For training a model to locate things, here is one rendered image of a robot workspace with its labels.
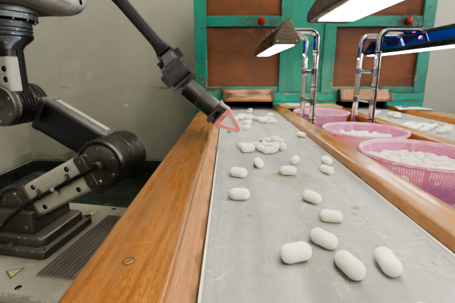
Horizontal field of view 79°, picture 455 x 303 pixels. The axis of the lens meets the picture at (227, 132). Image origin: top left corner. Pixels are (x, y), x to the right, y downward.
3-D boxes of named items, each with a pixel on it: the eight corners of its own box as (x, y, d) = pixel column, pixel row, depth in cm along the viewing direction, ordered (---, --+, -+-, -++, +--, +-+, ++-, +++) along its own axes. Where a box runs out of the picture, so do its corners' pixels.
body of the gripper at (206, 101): (225, 103, 88) (208, 88, 87) (225, 107, 78) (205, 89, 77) (212, 118, 89) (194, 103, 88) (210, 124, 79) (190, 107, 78)
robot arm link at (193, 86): (177, 91, 79) (189, 76, 78) (179, 91, 86) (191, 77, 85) (196, 107, 80) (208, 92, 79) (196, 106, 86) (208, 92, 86)
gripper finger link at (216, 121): (245, 120, 88) (223, 100, 87) (246, 124, 81) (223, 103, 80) (231, 135, 89) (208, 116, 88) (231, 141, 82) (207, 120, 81)
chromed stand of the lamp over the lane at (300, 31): (268, 143, 112) (272, 26, 103) (262, 132, 131) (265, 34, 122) (315, 143, 112) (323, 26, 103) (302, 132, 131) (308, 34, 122)
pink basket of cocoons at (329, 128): (363, 172, 79) (366, 140, 77) (305, 149, 103) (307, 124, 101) (426, 162, 88) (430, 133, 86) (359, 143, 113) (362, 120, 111)
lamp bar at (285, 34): (273, 43, 84) (275, 18, 83) (254, 56, 145) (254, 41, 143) (300, 43, 84) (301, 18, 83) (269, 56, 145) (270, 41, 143)
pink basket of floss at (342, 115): (332, 138, 120) (333, 116, 118) (282, 129, 140) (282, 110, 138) (357, 130, 138) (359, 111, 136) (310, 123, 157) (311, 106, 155)
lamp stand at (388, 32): (367, 143, 112) (380, 26, 103) (347, 132, 131) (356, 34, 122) (414, 143, 112) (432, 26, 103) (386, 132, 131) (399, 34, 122)
